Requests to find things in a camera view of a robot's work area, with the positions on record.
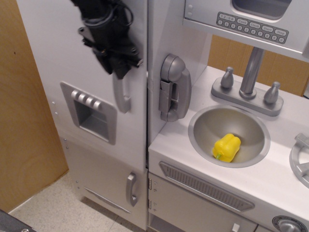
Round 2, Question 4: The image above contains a silver freezer door handle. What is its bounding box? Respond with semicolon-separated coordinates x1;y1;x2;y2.
126;173;138;207

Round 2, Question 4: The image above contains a silver round sink bowl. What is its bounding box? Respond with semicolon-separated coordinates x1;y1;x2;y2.
188;106;270;168

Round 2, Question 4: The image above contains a silver oven vent panel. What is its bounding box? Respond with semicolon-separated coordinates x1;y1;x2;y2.
159;161;255;212

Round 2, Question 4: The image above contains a wooden board panel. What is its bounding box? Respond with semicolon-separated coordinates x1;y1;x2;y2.
0;0;68;212

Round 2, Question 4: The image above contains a silver fridge door handle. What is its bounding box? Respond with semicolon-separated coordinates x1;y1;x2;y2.
112;74;131;114

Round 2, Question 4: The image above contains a black case corner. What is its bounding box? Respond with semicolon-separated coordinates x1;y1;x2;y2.
0;210;37;232

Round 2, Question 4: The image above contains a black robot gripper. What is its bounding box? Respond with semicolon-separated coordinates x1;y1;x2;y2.
78;23;143;79

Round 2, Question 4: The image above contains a white toy fridge door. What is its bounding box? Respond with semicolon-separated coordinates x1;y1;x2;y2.
17;0;148;171

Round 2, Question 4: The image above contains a silver oven knob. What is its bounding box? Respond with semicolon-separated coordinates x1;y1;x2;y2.
272;216;308;232

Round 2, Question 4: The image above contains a yellow toy bell pepper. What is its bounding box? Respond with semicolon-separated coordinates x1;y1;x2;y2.
212;133;241;162

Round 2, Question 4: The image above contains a white toy freezer door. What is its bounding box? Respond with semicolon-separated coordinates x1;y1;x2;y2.
61;138;148;230

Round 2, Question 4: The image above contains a silver toy faucet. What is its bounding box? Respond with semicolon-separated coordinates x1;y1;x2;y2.
211;47;284;116

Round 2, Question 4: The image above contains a silver toy wall phone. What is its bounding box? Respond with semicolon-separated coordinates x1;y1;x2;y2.
159;54;191;122

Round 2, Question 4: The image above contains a white toy microwave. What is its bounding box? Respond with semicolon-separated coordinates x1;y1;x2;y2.
183;0;309;62

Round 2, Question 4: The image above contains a white toy kitchen cabinet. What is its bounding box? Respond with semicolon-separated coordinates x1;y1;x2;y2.
148;0;309;232

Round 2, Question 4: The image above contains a silver stove burner ring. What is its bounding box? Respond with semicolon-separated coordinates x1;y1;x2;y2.
289;132;309;189

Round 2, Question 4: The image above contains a white toy oven door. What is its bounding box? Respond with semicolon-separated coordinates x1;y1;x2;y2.
148;173;257;232

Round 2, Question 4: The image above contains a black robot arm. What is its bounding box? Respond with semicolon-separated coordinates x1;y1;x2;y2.
73;0;143;80

